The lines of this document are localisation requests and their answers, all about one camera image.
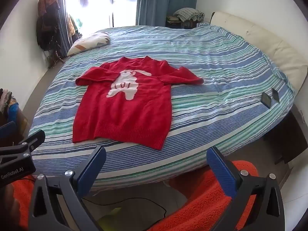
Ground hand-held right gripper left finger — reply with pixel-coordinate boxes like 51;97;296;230
28;146;107;231

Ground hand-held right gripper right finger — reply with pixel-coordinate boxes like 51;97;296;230
206;146;285;231

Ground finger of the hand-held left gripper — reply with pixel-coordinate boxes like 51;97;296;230
17;130;46;155

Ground red knitted sweater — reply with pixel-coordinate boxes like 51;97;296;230
72;56;204;150

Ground dark wooden cabinet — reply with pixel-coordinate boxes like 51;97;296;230
0;106;30;147

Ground orange fuzzy trousers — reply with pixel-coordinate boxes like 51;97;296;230
11;160;259;231

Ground bed with striped sheet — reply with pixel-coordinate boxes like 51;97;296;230
28;23;296;190

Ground patterned pillow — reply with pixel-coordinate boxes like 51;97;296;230
67;32;110;56

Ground cream bed headboard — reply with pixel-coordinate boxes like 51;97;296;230
210;11;308;103

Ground dark bedside table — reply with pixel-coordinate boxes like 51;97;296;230
166;19;205;29

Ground pile of folded blankets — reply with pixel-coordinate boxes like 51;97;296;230
167;8;205;23

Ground teal curtain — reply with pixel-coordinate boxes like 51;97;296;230
135;0;200;27

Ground black cable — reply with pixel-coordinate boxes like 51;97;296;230
82;196;167;219

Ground hanging clothes on wall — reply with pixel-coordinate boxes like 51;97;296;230
36;0;65;68

